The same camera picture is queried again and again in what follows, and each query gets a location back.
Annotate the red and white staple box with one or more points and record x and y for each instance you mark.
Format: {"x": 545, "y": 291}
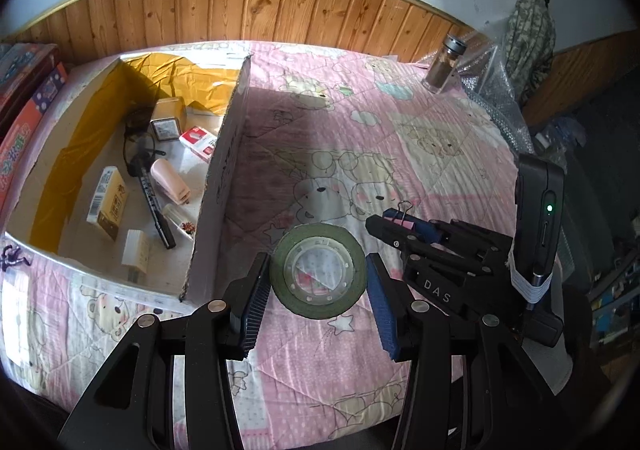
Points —
{"x": 200, "y": 143}

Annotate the yellow white carton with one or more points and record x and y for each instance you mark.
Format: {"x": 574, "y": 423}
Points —
{"x": 107, "y": 202}

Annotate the camouflage cloth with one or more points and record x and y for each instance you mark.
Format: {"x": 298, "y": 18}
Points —
{"x": 530, "y": 30}

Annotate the black eyeglasses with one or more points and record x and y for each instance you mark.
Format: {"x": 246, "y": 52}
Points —
{"x": 142, "y": 143}

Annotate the white box with yellow tape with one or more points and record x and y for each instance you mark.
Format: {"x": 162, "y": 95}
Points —
{"x": 222, "y": 170}

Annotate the gold metal tin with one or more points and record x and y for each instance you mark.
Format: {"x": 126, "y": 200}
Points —
{"x": 167, "y": 118}

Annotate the black marker pen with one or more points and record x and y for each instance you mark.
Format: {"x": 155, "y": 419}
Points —
{"x": 157, "y": 215}

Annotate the small clear box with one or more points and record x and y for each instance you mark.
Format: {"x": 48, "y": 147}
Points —
{"x": 177, "y": 220}

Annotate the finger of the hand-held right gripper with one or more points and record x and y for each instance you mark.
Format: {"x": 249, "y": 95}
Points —
{"x": 395, "y": 236}
{"x": 430, "y": 231}

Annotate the pink binder clip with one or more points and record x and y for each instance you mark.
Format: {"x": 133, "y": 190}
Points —
{"x": 400, "y": 221}

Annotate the pink printed blanket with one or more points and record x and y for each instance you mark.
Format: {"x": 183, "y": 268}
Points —
{"x": 325, "y": 130}

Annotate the orange toy box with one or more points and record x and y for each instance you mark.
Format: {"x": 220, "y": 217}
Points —
{"x": 25, "y": 130}

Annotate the white charger plug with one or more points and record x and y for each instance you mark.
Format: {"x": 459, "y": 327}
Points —
{"x": 136, "y": 250}

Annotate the pink stapler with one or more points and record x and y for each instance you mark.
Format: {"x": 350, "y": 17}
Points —
{"x": 167, "y": 178}

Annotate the bubble wrap sheet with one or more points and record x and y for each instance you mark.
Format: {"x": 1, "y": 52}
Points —
{"x": 495, "y": 95}

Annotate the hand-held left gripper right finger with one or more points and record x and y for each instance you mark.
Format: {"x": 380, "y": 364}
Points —
{"x": 382, "y": 315}

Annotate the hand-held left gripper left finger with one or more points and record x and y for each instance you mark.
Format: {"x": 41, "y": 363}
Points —
{"x": 252, "y": 305}

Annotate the robot print toy box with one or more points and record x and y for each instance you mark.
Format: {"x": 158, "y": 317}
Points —
{"x": 25, "y": 65}

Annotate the glass jar with metal lid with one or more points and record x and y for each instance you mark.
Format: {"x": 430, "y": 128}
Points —
{"x": 442, "y": 68}

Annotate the green tape roll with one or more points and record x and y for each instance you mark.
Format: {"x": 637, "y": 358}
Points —
{"x": 285, "y": 280}

